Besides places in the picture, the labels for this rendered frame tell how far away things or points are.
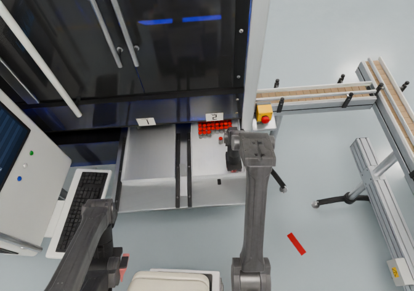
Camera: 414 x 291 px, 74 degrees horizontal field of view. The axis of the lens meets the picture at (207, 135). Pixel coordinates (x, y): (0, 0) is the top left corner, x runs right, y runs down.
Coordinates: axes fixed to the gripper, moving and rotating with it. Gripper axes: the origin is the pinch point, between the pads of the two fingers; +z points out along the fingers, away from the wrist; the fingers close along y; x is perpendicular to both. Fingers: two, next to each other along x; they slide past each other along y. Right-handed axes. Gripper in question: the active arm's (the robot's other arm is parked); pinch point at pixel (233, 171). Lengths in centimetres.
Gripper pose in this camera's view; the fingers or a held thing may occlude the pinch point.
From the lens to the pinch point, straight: 132.2
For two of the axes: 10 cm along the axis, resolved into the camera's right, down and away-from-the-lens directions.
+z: 0.6, 6.6, 7.5
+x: -10.0, 0.6, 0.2
